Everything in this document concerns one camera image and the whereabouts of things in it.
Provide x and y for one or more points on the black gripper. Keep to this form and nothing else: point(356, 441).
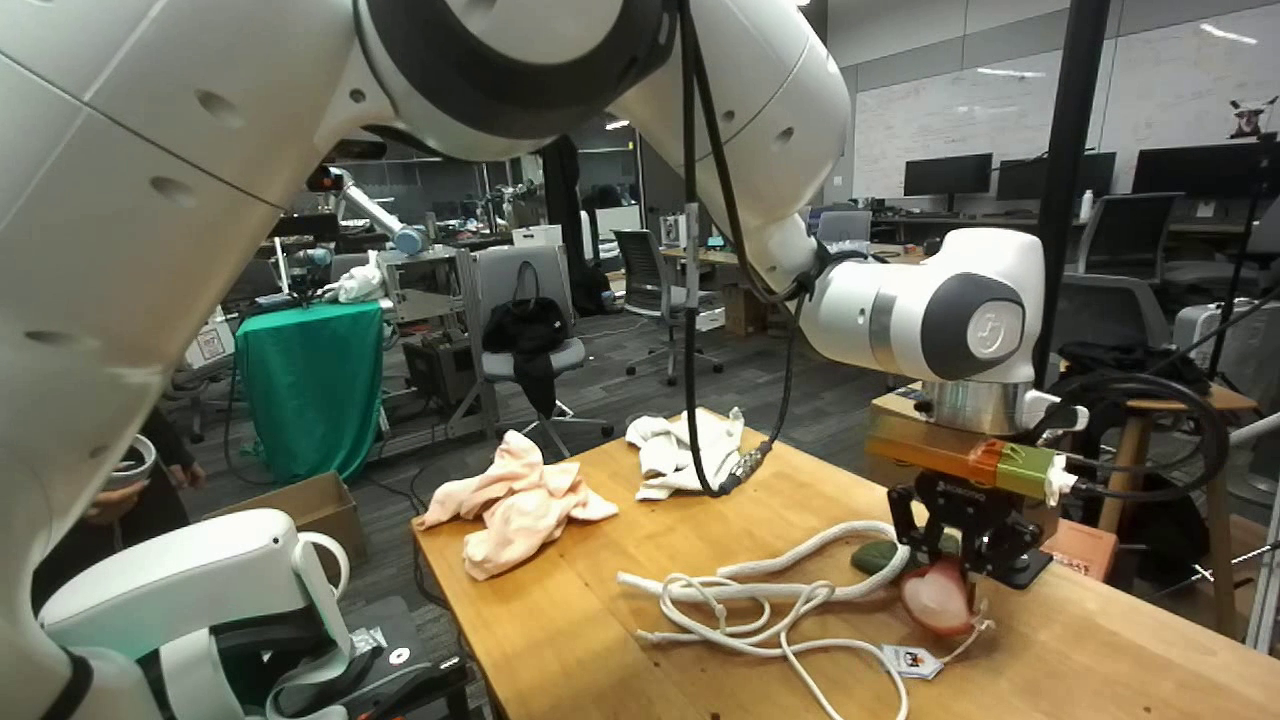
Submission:
point(972, 515)

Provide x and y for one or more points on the red round object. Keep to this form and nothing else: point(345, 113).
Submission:
point(940, 601)

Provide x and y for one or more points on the dark green cloth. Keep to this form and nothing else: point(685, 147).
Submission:
point(874, 559)

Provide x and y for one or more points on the white towel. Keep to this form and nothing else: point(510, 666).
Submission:
point(661, 462)

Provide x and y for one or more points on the pale pink cloth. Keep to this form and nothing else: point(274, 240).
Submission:
point(512, 515)

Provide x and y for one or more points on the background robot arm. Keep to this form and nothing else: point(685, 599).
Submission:
point(364, 205)

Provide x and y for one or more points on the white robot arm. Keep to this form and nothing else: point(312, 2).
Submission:
point(133, 202)

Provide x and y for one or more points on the person's hand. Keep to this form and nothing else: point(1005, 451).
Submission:
point(117, 497)

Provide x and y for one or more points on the wooden stool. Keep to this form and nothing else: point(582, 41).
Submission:
point(1204, 441)

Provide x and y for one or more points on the grey office chair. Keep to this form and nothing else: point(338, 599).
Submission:
point(1115, 314)

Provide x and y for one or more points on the black office chair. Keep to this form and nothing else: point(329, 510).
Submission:
point(1135, 232)

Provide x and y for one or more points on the black computer monitor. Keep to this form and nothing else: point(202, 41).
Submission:
point(1022, 176)
point(1201, 170)
point(947, 173)

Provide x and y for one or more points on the black vertical pole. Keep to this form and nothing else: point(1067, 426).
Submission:
point(1067, 160)

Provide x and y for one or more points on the black handbag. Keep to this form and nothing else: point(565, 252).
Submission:
point(523, 333)

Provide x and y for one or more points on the black tripod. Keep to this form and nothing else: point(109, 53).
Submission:
point(1249, 122)

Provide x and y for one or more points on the small cardboard box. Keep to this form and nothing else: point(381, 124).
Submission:
point(312, 507)

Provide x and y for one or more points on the green cloth cover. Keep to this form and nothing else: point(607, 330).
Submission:
point(312, 384)

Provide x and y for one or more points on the white paper sign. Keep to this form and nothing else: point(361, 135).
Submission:
point(214, 342)

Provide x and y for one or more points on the person in dark clothes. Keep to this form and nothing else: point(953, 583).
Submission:
point(173, 462)

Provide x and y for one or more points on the white VR controller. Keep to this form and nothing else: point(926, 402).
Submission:
point(133, 462)

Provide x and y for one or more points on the wall whiteboard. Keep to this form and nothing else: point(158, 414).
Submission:
point(963, 104)

